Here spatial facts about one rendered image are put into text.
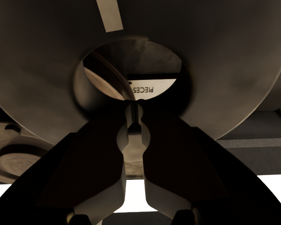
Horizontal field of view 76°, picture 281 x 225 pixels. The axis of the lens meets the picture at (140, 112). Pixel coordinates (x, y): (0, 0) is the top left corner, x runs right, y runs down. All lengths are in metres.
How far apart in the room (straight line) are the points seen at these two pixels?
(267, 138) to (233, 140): 0.95
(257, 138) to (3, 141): 5.97
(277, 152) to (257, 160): 1.10
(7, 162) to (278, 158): 9.51
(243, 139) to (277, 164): 3.73
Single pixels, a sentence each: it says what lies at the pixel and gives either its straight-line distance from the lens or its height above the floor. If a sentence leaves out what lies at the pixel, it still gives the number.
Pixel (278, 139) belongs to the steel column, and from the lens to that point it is 6.47.
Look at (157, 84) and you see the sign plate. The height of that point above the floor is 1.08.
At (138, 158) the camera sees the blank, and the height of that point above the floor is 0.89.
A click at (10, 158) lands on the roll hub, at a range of 0.45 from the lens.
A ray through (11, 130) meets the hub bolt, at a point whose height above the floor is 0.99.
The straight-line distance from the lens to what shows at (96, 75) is 0.35.
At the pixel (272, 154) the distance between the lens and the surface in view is 9.63.
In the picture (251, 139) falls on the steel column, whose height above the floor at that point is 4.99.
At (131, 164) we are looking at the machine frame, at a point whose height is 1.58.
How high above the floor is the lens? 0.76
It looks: 46 degrees up
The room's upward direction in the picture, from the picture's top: 179 degrees clockwise
